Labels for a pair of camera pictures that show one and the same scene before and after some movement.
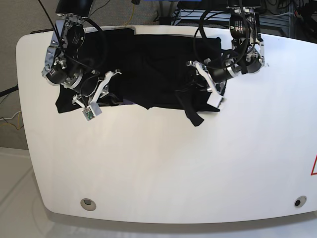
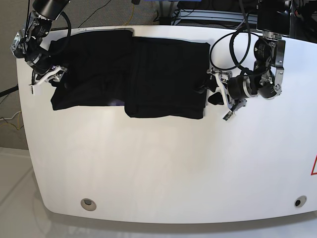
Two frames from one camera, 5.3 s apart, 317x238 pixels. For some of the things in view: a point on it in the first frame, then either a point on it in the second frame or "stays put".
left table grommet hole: x=88 y=205 stays put
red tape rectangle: x=313 y=168 stays put
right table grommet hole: x=299 y=201 stays put
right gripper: x=247 y=61 to x=223 y=76
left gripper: x=91 y=86 to x=55 y=75
